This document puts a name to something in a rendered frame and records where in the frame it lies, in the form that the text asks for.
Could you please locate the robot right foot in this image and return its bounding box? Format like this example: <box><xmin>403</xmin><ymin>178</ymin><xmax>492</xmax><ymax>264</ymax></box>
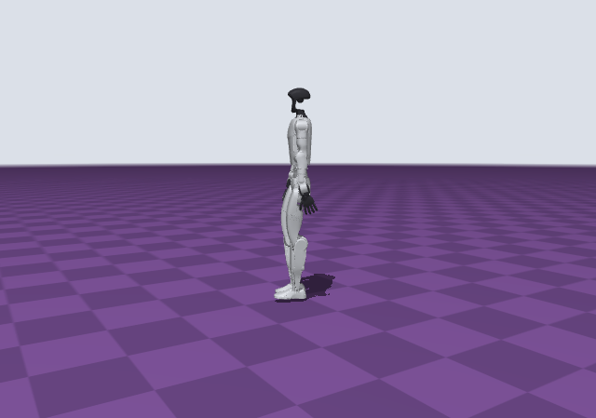
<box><xmin>275</xmin><ymin>283</ymin><xmax>305</xmax><ymax>293</ymax></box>

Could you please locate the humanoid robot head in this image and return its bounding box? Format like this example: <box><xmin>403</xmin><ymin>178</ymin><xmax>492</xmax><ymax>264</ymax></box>
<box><xmin>288</xmin><ymin>88</ymin><xmax>310</xmax><ymax>118</ymax></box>

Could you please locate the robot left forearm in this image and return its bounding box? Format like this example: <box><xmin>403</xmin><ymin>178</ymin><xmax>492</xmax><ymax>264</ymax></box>
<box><xmin>296</xmin><ymin>153</ymin><xmax>308</xmax><ymax>194</ymax></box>

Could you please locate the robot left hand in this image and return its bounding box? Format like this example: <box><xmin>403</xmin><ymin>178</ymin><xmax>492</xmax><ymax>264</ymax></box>
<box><xmin>299</xmin><ymin>185</ymin><xmax>318</xmax><ymax>214</ymax></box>

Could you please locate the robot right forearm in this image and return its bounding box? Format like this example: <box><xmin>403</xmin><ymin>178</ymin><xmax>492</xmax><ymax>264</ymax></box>
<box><xmin>288</xmin><ymin>165</ymin><xmax>297</xmax><ymax>179</ymax></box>

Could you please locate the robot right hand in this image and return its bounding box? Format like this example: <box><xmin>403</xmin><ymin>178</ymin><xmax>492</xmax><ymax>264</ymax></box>
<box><xmin>282</xmin><ymin>179</ymin><xmax>291</xmax><ymax>200</ymax></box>

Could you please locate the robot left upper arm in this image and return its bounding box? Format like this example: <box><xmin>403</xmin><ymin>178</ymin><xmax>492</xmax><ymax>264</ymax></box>
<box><xmin>293</xmin><ymin>120</ymin><xmax>308</xmax><ymax>163</ymax></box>

